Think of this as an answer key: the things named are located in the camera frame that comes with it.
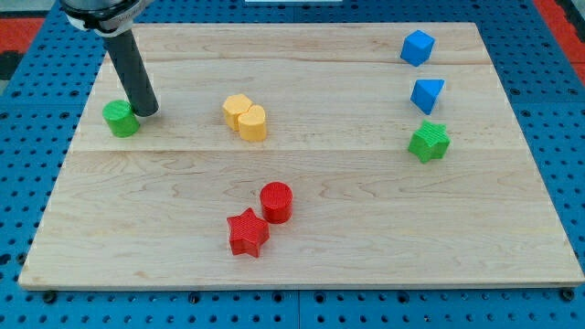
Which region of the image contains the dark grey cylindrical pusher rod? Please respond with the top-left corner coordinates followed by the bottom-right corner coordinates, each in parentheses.
top-left (104, 29), bottom-right (159, 117)

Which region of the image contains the yellow heart block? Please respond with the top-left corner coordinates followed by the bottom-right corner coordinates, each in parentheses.
top-left (238, 104), bottom-right (267, 142)

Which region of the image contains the blue triangle block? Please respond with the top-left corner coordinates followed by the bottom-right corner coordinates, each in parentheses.
top-left (409, 80), bottom-right (445, 115)

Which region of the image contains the green cylinder block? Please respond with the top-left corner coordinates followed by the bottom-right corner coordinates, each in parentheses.
top-left (102, 100), bottom-right (140, 138)

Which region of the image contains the yellow hexagon block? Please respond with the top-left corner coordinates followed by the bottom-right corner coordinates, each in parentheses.
top-left (222, 93), bottom-right (253, 132)

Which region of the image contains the red cylinder block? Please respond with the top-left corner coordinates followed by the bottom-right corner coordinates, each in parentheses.
top-left (260, 181), bottom-right (293, 224)

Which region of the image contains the red star block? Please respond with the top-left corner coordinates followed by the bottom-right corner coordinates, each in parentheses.
top-left (227, 207), bottom-right (270, 258)

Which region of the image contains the light wooden board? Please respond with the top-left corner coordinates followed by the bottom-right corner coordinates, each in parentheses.
top-left (19, 23), bottom-right (584, 292)

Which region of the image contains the blue cube block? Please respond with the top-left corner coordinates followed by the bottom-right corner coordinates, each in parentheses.
top-left (400, 30), bottom-right (435, 67)

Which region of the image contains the green star block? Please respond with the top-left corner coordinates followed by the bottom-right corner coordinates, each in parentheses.
top-left (408, 120), bottom-right (451, 164)

